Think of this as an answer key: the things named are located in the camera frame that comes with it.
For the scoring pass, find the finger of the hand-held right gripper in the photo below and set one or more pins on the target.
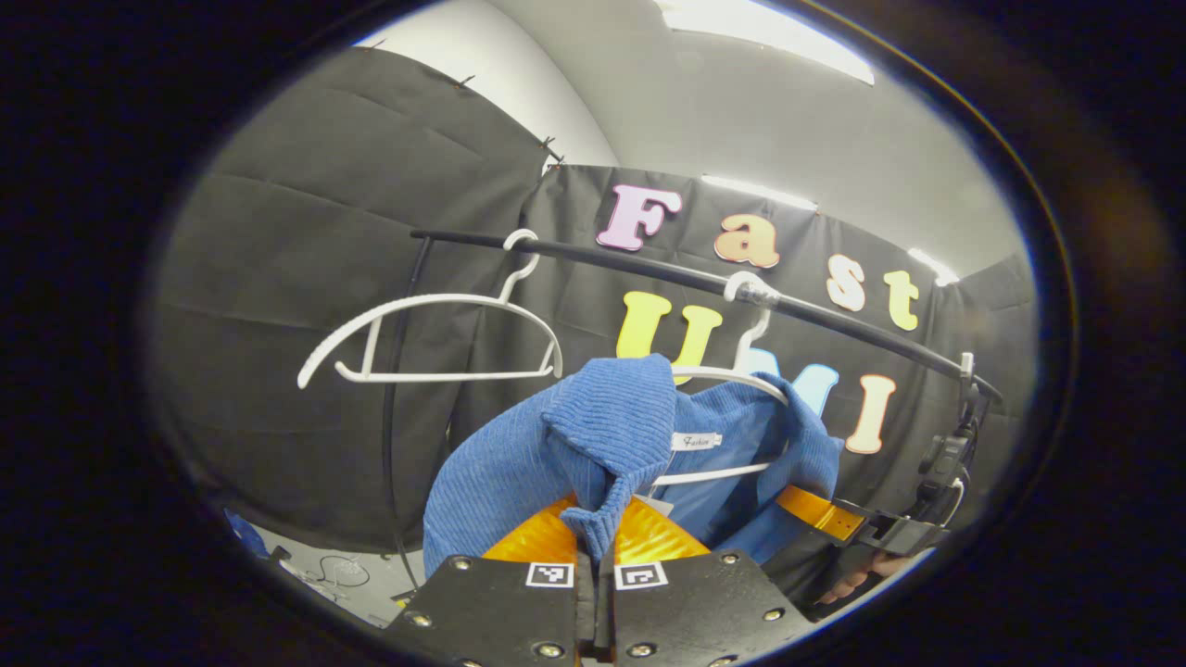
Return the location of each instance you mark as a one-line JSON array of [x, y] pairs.
[[820, 511]]

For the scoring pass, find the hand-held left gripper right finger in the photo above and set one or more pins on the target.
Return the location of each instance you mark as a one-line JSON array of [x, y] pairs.
[[695, 611]]

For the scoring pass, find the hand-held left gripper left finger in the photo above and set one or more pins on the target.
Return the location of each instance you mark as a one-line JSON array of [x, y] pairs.
[[500, 611]]

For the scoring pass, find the white plastic hanger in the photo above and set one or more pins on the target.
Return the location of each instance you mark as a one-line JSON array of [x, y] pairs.
[[713, 473], [435, 376]]

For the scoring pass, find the black metal clothes rack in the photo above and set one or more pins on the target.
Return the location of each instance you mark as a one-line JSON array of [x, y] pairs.
[[649, 267]]

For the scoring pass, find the small blue object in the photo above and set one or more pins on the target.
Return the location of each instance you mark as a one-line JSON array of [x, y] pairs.
[[246, 535]]

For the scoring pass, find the ceiling light panel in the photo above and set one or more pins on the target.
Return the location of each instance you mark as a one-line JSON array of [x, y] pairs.
[[934, 267], [778, 37], [760, 192]]

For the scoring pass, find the black backdrop cloth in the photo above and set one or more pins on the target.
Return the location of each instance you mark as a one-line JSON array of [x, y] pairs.
[[278, 278]]

